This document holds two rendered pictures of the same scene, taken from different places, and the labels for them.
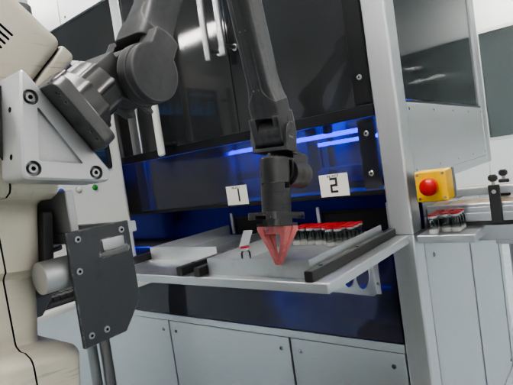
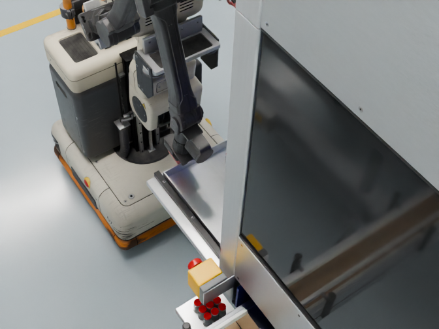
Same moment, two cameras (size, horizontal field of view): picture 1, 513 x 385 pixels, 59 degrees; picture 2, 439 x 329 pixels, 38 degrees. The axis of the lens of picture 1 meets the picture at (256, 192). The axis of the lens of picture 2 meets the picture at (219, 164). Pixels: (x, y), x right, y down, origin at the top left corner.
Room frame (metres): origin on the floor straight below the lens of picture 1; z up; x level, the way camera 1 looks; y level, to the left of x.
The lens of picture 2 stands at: (1.27, -1.16, 2.45)
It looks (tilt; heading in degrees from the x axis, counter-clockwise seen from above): 52 degrees down; 105
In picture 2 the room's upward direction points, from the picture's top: 3 degrees clockwise
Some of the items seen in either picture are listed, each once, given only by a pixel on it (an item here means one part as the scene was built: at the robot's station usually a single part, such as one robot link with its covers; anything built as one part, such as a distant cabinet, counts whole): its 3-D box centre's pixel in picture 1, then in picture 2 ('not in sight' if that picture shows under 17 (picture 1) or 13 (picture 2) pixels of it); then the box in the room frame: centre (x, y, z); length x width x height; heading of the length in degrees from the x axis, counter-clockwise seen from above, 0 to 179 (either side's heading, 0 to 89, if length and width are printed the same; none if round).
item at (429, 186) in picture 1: (429, 186); (196, 267); (1.02, -0.39, 0.99); 0.04 x 0.04 x 0.04; 52
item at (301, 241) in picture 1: (322, 235); not in sight; (1.11, -0.15, 0.90); 0.18 x 0.02 x 0.05; 52
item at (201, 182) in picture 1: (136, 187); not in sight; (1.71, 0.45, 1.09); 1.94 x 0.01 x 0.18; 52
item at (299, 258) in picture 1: (299, 248); (231, 194); (1.03, -0.08, 0.90); 0.34 x 0.26 x 0.04; 142
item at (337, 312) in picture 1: (147, 279); not in sight; (1.72, 0.47, 0.73); 1.98 x 0.01 x 0.25; 52
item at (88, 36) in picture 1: (86, 91); not in sight; (1.87, 0.63, 1.50); 0.49 x 0.01 x 0.59; 52
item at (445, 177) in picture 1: (435, 184); (206, 280); (1.06, -0.42, 0.99); 0.08 x 0.07 x 0.07; 142
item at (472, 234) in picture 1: (453, 232); (210, 317); (1.08, -0.46, 0.87); 0.14 x 0.13 x 0.02; 142
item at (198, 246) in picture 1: (224, 240); not in sight; (1.33, 0.12, 0.90); 0.34 x 0.26 x 0.04; 142
